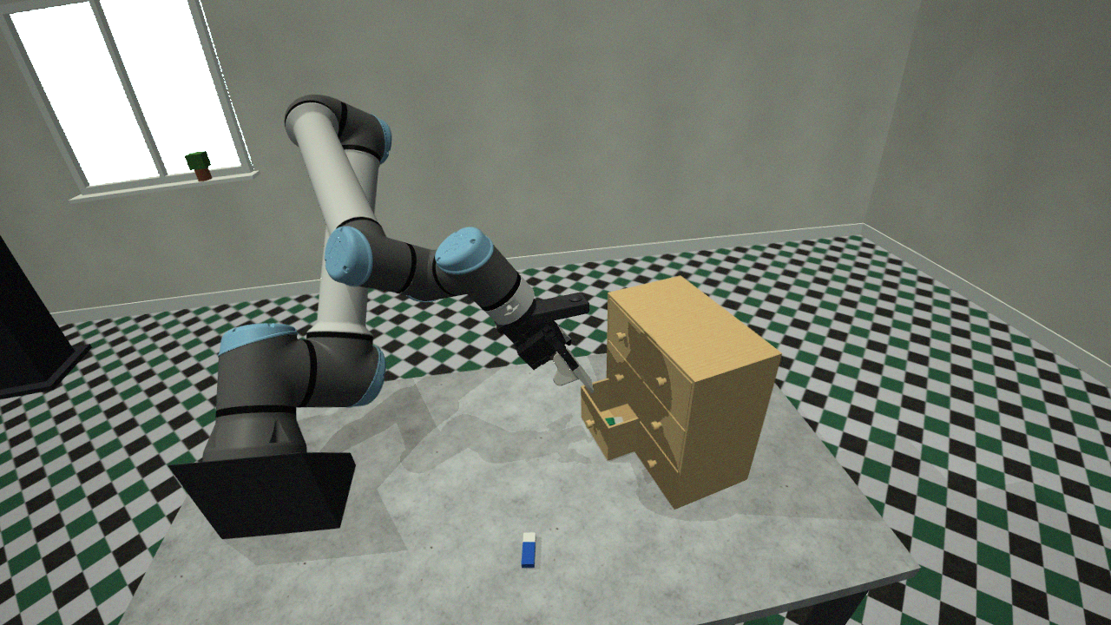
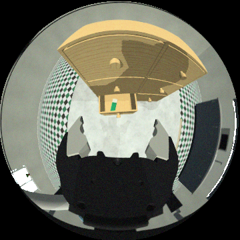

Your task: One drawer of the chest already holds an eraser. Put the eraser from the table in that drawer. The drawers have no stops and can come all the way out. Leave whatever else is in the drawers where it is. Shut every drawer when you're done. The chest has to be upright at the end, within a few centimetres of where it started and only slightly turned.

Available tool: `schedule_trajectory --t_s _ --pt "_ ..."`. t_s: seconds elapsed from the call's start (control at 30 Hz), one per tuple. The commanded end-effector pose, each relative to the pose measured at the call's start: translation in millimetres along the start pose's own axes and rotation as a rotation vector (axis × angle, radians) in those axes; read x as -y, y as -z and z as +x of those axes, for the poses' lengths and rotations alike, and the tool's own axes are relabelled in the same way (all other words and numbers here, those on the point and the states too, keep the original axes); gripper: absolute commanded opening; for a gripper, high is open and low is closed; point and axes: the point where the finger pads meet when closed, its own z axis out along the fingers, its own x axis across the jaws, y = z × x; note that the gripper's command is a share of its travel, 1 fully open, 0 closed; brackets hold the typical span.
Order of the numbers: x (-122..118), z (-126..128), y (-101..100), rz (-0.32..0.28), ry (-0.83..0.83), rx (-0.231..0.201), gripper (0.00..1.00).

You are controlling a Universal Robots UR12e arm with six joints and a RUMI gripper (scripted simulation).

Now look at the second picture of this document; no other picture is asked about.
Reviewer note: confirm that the green and white eraser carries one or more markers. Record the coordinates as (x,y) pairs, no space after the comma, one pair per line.
(114,103)

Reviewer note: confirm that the brown wooden chest of drawers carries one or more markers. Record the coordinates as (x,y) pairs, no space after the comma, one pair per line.
(129,27)

